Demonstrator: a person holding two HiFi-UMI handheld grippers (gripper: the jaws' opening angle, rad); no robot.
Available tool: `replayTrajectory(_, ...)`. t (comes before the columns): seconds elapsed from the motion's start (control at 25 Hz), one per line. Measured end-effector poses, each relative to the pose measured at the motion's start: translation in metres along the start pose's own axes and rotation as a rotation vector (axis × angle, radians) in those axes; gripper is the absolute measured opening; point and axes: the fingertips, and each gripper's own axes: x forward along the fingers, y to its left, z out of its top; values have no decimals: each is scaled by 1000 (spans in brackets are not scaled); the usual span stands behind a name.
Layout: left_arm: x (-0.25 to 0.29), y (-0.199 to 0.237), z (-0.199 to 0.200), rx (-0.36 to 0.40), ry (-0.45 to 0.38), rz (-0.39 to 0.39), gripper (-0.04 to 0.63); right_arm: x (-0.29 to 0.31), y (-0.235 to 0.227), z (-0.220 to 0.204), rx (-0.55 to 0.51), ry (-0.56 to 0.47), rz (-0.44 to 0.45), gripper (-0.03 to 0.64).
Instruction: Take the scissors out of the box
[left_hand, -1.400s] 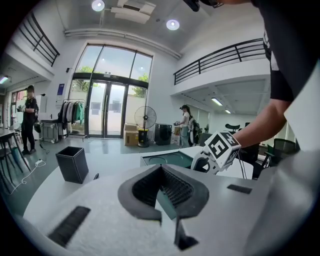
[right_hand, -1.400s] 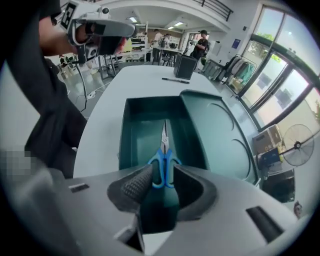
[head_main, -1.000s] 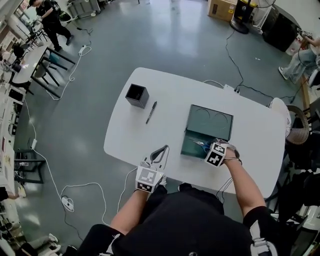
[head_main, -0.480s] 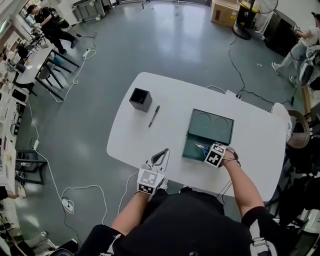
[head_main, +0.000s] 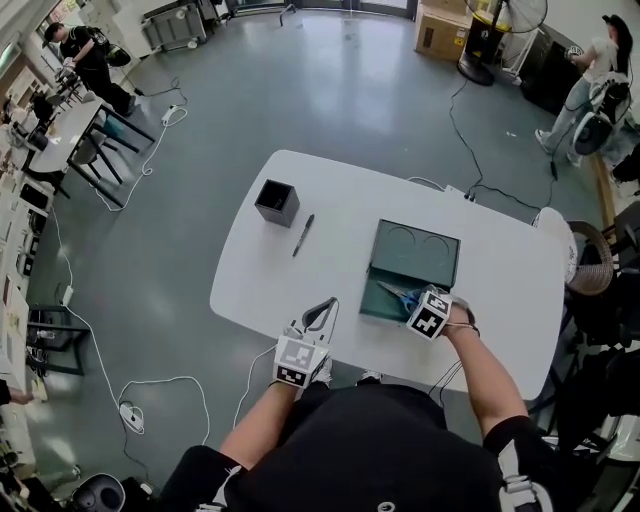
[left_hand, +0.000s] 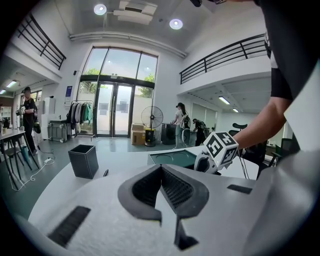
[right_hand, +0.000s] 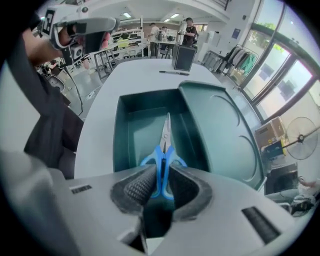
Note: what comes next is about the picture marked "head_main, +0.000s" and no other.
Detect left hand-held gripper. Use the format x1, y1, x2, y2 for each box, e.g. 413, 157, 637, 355
272, 297, 341, 389

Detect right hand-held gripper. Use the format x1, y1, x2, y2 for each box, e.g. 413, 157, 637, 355
405, 285, 454, 341

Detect blue-handled scissors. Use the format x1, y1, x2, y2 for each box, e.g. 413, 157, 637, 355
376, 280, 425, 315

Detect dark green box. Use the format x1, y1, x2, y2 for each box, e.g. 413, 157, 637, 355
358, 218, 461, 329

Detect person's right forearm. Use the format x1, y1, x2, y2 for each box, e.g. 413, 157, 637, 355
442, 324, 530, 441

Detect person's left forearm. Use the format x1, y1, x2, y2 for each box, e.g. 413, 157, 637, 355
219, 382, 301, 469

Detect large black case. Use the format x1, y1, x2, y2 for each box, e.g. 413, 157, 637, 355
519, 24, 576, 116

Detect brown cardboard box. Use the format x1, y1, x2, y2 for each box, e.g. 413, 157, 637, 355
413, 0, 474, 62

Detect person's right hand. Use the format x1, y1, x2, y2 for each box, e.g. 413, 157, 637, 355
443, 298, 474, 329

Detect person's left white shoe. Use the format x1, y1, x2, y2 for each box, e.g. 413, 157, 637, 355
312, 355, 334, 387

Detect black marker pen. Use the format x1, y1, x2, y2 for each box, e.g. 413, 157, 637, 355
291, 213, 316, 259

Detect black square pen holder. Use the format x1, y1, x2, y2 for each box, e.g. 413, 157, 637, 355
253, 178, 301, 230

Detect person's black clothing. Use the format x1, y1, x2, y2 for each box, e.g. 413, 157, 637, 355
159, 382, 556, 512

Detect white speckled cushion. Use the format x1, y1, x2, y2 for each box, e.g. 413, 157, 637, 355
530, 206, 579, 287

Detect wicker stool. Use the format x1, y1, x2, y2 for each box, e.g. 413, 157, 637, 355
564, 221, 622, 297

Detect white round device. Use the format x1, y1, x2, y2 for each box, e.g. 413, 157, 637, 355
573, 112, 614, 157

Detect black metal rack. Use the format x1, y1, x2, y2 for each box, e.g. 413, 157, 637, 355
27, 306, 90, 377

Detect black and yellow bin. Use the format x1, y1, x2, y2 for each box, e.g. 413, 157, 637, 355
467, 10, 502, 57

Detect grey round device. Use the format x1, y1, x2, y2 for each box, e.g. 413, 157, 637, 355
71, 473, 127, 512

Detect black standing fan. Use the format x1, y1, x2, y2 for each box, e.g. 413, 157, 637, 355
457, 0, 550, 88

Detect white side table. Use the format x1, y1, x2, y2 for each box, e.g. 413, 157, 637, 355
23, 98, 157, 207

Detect white cable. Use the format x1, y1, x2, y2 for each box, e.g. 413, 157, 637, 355
232, 343, 279, 430

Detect black fan cable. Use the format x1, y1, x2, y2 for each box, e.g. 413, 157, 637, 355
448, 74, 560, 212

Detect white power strip with cable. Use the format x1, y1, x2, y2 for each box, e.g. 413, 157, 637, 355
49, 209, 124, 409

